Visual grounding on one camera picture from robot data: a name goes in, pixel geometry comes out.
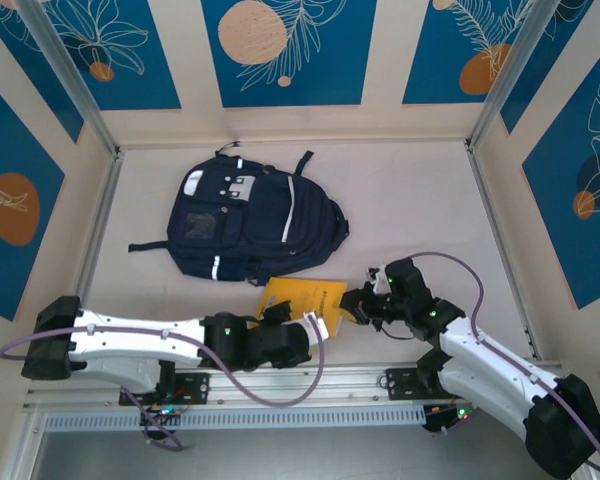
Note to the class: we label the aluminium frame leg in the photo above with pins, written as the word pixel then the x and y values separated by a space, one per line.
pixel 25 450

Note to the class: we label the yellow notebook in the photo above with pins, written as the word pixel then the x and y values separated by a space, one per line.
pixel 310 300

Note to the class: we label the small black controller board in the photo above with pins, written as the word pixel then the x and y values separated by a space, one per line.
pixel 442 420
pixel 162 412

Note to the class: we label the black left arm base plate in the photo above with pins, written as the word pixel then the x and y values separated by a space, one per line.
pixel 200 387

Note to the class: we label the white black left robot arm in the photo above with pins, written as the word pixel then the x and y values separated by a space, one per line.
pixel 130 340

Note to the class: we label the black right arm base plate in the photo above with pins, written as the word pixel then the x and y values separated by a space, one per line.
pixel 400 385

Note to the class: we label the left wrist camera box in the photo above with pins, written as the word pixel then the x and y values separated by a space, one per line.
pixel 315 322

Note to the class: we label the navy blue backpack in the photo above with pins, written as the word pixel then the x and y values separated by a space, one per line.
pixel 260 225

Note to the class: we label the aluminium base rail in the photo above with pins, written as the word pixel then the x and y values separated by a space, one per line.
pixel 350 382

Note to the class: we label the aluminium side rail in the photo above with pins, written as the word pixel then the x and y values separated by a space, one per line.
pixel 87 250
pixel 485 200

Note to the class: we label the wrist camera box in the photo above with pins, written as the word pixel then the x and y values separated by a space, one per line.
pixel 377 282
pixel 315 322

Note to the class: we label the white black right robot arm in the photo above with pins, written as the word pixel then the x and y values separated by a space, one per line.
pixel 485 365

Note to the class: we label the aluminium frame post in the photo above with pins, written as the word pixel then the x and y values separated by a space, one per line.
pixel 65 70
pixel 510 65

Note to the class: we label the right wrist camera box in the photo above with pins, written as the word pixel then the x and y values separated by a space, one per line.
pixel 377 282

